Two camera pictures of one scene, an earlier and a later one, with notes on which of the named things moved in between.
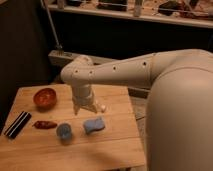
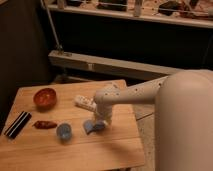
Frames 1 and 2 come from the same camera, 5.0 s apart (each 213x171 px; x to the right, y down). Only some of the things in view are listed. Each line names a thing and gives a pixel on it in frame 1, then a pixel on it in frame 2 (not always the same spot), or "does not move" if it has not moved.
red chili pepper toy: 44,124 does not move
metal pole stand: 58,45 does not move
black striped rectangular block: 18,124 does not move
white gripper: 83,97 -> 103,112
